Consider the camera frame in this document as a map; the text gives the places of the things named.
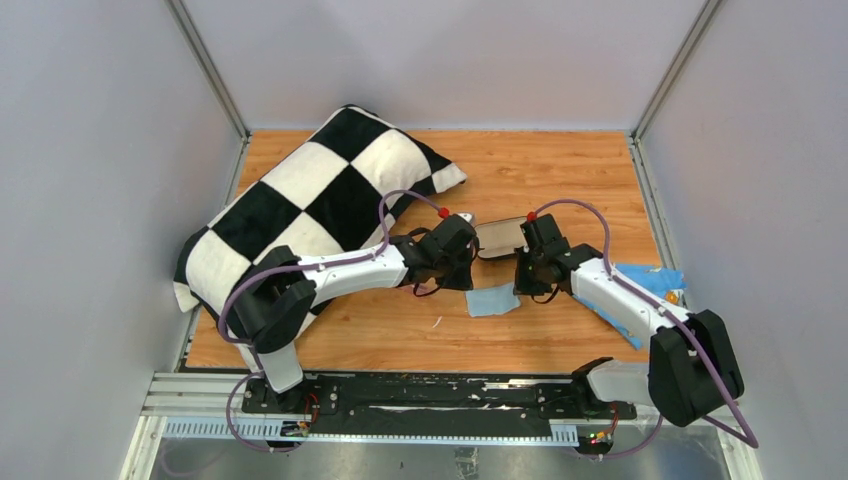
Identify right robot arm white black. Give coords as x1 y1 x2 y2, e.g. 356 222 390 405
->
514 214 745 427

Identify purple cable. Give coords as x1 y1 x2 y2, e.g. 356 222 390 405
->
526 198 760 462
218 190 452 455

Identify black glasses case beige lining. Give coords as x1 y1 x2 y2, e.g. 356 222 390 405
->
475 217 527 261

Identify light blue cleaning cloth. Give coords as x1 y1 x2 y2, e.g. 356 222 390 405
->
465 283 521 318

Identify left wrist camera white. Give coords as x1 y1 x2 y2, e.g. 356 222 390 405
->
458 212 476 226

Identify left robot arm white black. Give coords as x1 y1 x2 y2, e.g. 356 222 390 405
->
220 213 479 413

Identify pink transparent sunglasses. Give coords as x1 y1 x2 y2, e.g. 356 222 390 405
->
400 284 439 297

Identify black white checkered pillow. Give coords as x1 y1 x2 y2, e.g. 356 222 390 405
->
173 103 469 372

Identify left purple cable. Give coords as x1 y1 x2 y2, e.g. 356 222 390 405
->
218 190 452 455

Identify blue patterned cloth bag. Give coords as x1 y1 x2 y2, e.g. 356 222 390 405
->
572 259 689 350

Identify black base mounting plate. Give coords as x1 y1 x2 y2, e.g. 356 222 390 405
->
240 370 637 439

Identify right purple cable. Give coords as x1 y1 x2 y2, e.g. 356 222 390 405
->
526 198 760 462

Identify aluminium frame rail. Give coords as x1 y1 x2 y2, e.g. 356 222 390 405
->
120 371 762 479

